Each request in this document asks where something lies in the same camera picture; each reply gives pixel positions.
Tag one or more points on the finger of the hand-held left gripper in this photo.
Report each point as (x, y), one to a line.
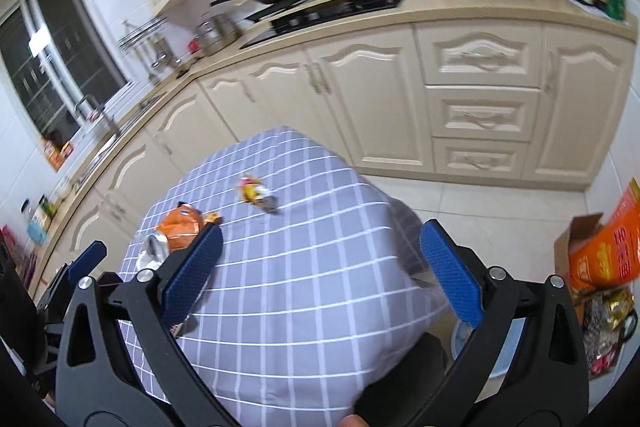
(87, 259)

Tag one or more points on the person's right hand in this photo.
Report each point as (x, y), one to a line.
(353, 422)

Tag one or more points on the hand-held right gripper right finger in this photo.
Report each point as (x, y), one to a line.
(450, 277)

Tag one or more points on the orange rice bag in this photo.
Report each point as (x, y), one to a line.
(610, 252)

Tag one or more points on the cream base cabinet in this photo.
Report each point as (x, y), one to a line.
(370, 102)

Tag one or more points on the steel cooking pot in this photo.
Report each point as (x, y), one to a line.
(215, 34)

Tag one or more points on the cream cabinet drawer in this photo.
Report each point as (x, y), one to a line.
(481, 158)
(482, 113)
(480, 54)

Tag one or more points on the steel utensil rack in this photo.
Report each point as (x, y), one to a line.
(142, 34)

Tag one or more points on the grey checkered tablecloth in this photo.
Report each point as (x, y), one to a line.
(300, 282)

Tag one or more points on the black gas stove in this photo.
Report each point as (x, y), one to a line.
(325, 9)

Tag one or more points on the crushed silver can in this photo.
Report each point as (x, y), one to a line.
(152, 251)

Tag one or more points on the steel faucet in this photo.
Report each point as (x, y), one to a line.
(97, 112)

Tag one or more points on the dark patterned tote bag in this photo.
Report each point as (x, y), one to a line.
(597, 332)

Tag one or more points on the light blue trash bin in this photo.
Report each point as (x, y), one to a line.
(462, 347)

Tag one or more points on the brown cardboard box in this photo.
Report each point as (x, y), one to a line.
(567, 247)

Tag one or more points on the kitchen window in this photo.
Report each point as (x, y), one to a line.
(60, 57)

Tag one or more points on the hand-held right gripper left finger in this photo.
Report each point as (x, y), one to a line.
(192, 277)

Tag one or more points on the orange snack packet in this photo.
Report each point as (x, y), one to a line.
(180, 227)

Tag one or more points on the person's leg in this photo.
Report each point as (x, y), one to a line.
(405, 382)

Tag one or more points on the yellow candy wrapper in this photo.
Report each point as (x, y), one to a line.
(251, 191)

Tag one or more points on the gold foil packet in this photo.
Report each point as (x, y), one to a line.
(617, 309)

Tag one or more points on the small orange box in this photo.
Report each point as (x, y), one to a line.
(57, 152)

